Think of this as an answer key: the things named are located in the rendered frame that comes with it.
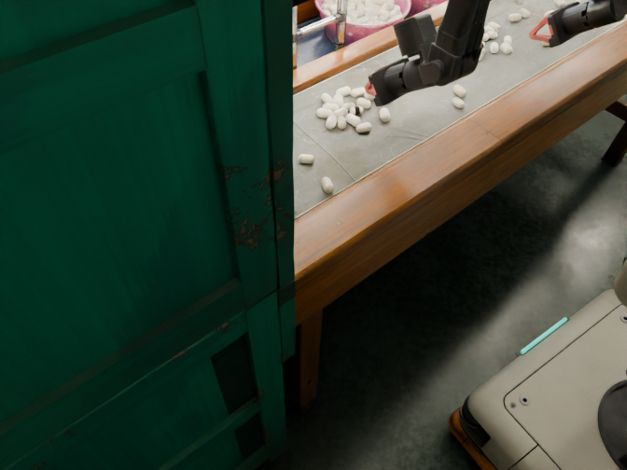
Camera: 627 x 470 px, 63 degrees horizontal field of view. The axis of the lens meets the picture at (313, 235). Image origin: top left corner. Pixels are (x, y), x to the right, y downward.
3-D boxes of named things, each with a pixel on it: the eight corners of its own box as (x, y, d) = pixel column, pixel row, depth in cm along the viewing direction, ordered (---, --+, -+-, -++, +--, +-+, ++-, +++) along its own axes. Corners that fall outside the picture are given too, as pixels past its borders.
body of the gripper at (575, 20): (544, 17, 109) (577, 6, 103) (571, 3, 113) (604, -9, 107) (552, 47, 111) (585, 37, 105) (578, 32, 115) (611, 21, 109)
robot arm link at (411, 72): (428, 89, 92) (451, 79, 95) (418, 50, 90) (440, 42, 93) (403, 95, 98) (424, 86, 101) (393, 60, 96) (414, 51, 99)
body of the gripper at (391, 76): (365, 76, 101) (388, 68, 95) (402, 58, 105) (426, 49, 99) (377, 107, 103) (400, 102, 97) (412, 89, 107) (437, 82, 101)
